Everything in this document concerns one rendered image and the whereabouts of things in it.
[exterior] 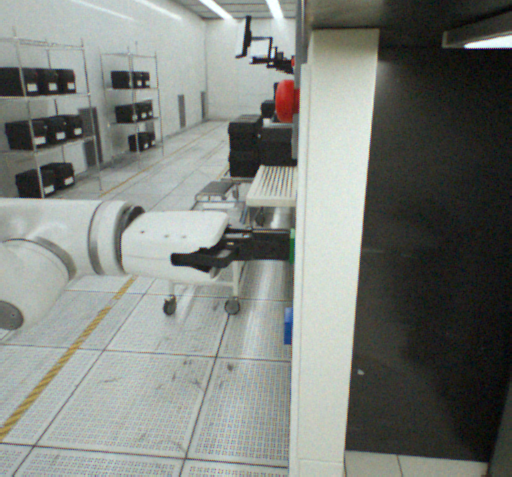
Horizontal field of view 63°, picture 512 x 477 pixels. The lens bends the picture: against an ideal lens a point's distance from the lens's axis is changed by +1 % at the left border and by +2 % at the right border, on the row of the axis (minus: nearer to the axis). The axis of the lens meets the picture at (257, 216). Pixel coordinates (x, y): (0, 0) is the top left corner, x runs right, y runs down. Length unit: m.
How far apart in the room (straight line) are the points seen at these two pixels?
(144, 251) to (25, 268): 0.10
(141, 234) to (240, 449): 1.50
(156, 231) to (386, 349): 0.33
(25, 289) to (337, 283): 0.28
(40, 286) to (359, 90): 0.33
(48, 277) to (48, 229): 0.05
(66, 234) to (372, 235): 0.34
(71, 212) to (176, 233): 0.12
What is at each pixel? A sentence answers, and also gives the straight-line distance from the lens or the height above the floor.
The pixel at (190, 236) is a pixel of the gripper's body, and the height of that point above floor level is 1.22.
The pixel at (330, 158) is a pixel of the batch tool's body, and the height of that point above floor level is 1.32.
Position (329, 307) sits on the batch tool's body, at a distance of 0.32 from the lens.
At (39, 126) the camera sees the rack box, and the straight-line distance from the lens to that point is 4.77.
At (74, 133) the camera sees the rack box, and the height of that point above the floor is 0.75.
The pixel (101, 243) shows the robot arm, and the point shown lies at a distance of 0.46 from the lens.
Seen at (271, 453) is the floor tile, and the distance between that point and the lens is 1.85.
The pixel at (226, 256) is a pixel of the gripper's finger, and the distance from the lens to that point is 0.41.
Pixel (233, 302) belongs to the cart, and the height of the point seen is 0.09.
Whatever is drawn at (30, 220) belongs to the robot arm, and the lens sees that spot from 0.49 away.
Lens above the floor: 1.37
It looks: 19 degrees down
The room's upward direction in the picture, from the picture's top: straight up
